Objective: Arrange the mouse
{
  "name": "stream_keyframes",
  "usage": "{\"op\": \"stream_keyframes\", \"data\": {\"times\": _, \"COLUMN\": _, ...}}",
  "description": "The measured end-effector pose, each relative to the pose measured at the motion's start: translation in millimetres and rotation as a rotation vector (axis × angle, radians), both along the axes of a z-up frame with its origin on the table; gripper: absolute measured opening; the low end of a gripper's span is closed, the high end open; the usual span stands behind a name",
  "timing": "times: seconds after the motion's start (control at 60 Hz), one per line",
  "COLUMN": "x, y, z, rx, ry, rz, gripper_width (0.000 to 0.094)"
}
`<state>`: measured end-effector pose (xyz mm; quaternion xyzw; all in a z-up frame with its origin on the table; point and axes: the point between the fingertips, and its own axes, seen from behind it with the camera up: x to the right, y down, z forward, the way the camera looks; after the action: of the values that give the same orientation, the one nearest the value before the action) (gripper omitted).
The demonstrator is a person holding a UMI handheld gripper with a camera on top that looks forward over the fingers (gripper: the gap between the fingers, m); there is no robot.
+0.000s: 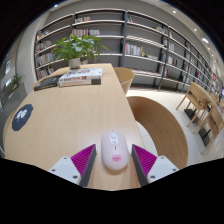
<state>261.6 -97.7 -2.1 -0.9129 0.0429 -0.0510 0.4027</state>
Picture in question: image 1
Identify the white picture-cover book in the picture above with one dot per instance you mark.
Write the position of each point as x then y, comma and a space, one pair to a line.
81, 72

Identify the grey wall shelf unit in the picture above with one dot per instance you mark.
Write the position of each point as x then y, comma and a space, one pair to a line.
100, 22

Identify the white red-lettered book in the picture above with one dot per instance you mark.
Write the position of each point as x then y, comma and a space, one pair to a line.
76, 83

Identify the black hardcover book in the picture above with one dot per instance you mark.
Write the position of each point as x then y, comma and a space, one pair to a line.
46, 82

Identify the dark octagonal mouse pad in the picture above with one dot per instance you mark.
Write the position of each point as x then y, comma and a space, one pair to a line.
18, 125

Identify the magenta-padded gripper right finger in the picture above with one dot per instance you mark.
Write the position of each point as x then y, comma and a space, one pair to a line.
160, 166

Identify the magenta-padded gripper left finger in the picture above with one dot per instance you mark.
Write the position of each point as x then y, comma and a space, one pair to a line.
66, 168

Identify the round-backed wooden chair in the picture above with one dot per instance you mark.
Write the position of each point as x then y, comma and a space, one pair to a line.
160, 126
124, 78

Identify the light wooden table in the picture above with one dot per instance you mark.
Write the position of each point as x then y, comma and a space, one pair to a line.
199, 90

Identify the small green potted plant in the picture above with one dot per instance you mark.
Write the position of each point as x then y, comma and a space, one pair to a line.
15, 81

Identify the green potted plant white pot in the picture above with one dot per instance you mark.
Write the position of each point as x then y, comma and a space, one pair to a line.
74, 62

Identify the pale pink computer mouse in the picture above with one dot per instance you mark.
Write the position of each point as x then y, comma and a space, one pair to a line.
115, 150

